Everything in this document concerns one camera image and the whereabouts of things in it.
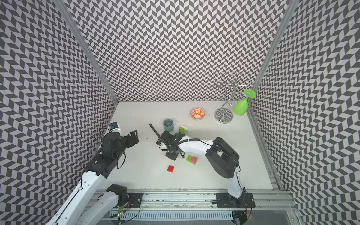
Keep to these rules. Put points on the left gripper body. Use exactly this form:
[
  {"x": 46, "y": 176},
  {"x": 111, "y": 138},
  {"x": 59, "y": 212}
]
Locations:
[{"x": 123, "y": 148}]

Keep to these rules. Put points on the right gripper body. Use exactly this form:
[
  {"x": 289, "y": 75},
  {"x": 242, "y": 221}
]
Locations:
[{"x": 171, "y": 154}]

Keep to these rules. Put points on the lime square lego brick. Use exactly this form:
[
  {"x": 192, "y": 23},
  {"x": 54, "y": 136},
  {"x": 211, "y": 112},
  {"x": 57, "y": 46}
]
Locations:
[{"x": 182, "y": 130}]

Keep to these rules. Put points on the red square lego brick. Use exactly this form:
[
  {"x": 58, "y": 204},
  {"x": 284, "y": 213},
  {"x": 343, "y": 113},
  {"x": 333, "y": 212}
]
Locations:
[{"x": 170, "y": 169}]

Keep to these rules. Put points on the pink square lego brick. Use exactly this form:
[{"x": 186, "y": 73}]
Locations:
[{"x": 193, "y": 160}]

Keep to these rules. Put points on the lime long lego brick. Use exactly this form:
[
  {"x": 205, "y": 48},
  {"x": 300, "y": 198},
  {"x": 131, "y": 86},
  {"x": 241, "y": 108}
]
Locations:
[{"x": 189, "y": 159}]

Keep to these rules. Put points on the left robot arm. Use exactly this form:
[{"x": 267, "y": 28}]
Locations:
[{"x": 73, "y": 212}]

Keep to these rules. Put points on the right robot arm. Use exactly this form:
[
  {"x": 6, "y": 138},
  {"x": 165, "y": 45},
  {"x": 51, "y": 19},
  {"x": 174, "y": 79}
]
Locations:
[{"x": 222, "y": 157}]

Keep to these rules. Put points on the teal ceramic cup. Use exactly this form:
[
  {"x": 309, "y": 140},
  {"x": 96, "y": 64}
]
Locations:
[{"x": 168, "y": 125}]

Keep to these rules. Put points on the orange patterned small bowl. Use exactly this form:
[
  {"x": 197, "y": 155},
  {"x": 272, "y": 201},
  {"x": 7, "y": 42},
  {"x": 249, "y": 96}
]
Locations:
[{"x": 197, "y": 114}]

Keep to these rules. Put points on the chrome glass holder stand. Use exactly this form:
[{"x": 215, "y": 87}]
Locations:
[{"x": 224, "y": 115}]

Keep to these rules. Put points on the green plastic wine glass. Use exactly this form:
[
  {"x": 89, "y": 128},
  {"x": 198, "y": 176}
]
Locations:
[{"x": 241, "y": 107}]

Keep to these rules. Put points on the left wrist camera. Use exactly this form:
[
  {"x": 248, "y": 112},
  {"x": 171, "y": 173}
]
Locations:
[{"x": 115, "y": 127}]

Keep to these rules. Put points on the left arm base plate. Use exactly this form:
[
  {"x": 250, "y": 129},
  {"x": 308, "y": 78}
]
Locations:
[{"x": 132, "y": 200}]

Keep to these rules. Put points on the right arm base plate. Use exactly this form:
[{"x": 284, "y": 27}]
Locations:
[{"x": 246, "y": 200}]

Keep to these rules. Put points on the aluminium front rail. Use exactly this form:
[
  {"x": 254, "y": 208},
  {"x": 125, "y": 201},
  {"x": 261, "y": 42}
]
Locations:
[{"x": 206, "y": 200}]

